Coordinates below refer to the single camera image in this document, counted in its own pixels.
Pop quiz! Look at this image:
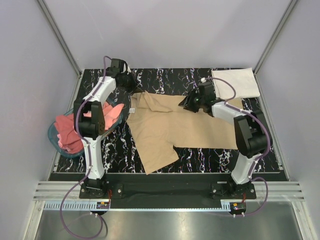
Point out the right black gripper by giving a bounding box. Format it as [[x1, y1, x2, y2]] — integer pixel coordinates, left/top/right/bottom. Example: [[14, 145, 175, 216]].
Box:
[[178, 88, 205, 114]]

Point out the tan t shirt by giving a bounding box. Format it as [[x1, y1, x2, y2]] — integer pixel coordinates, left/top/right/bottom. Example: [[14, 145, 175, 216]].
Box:
[[126, 92, 237, 174]]

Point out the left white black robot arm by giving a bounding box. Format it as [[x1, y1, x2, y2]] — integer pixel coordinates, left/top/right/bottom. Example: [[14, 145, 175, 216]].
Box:
[[73, 58, 141, 198]]

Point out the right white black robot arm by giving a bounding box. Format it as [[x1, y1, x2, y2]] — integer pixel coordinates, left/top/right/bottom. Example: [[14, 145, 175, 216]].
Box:
[[178, 77, 272, 199]]

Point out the light pink shirt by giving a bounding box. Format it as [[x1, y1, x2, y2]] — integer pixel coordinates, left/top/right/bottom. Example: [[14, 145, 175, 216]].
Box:
[[78, 100, 125, 134]]

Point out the folded white t shirt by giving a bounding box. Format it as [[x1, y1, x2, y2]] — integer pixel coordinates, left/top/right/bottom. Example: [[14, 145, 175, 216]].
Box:
[[212, 68, 260, 100]]

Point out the dark pink shirt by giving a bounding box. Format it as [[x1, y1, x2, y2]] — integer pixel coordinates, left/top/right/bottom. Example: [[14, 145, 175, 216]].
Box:
[[54, 113, 84, 154]]

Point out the teal plastic laundry basket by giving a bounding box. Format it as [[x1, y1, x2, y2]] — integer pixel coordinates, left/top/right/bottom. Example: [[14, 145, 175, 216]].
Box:
[[47, 98, 125, 158]]

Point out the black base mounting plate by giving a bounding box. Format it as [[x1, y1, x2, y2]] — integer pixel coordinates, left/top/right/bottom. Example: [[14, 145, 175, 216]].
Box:
[[79, 173, 257, 210]]

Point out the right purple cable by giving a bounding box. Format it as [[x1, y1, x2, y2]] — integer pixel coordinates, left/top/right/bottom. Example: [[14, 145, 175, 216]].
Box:
[[206, 76, 272, 217]]

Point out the purple cable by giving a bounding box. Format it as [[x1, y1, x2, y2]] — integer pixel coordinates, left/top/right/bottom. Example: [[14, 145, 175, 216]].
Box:
[[59, 55, 112, 238], [206, 76, 272, 217]]

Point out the left aluminium frame post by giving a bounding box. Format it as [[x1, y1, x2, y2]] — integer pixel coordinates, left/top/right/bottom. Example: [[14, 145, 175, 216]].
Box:
[[34, 0, 85, 78]]

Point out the aluminium frame post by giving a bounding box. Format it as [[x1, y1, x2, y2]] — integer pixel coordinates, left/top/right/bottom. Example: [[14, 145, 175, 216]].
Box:
[[34, 0, 85, 78], [253, 0, 300, 76]]

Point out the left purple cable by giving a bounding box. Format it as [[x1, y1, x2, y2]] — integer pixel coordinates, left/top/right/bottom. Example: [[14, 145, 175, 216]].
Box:
[[59, 55, 112, 238]]

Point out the right aluminium frame post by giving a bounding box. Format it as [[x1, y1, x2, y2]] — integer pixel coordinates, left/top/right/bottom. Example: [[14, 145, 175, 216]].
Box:
[[253, 0, 300, 76]]

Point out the slotted cable duct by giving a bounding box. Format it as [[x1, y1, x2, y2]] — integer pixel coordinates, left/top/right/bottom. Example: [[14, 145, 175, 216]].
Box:
[[44, 201, 236, 212]]

